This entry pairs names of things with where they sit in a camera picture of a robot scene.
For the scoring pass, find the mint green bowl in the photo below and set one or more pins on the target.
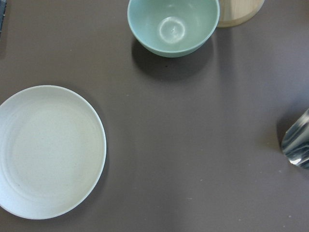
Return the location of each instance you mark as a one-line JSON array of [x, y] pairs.
[[172, 28]]

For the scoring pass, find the round wooden stand base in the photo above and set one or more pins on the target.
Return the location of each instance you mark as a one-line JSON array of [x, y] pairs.
[[236, 12]]

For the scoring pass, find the cream round plate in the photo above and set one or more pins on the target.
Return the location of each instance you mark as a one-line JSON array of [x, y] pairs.
[[52, 151]]

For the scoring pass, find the stainless steel scoop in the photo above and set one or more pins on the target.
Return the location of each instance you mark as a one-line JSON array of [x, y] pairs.
[[295, 143]]

